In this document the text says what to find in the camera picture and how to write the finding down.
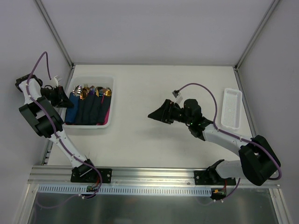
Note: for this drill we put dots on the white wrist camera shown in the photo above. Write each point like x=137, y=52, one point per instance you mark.
x=54, y=81
x=177, y=96

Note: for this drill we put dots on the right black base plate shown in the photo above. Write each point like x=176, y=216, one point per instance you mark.
x=203, y=177

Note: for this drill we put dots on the gold utensils in bin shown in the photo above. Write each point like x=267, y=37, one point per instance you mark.
x=92, y=90

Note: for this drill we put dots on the aluminium mounting rail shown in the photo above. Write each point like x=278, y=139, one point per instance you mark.
x=125, y=176

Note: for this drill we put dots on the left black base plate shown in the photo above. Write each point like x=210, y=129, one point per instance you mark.
x=87, y=174

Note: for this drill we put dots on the white slotted cable duct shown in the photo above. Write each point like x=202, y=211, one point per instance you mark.
x=126, y=190

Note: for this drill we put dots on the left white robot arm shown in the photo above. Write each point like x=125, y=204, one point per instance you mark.
x=40, y=113

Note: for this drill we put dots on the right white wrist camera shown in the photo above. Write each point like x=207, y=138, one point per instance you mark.
x=177, y=96

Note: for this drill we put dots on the white plastic bin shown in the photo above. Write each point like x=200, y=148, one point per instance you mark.
x=102, y=80

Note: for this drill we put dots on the rolled dark napkin bundles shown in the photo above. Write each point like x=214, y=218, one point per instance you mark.
x=93, y=111

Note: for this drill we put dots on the white perforated utensil tray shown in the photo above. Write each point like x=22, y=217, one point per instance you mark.
x=231, y=109

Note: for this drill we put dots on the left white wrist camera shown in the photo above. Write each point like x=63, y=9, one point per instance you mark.
x=54, y=81

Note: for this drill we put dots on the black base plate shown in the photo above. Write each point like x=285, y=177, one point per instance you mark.
x=87, y=174
x=203, y=177

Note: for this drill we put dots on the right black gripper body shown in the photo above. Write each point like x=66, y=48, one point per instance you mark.
x=168, y=112

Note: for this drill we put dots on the spoon with green handle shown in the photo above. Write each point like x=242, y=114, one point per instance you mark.
x=77, y=90

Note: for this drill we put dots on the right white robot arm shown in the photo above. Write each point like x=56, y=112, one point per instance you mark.
x=257, y=161

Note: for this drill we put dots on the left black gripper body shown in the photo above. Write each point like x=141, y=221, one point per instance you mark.
x=59, y=95

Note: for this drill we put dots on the blue paper napkin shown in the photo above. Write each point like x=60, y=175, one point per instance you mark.
x=71, y=113

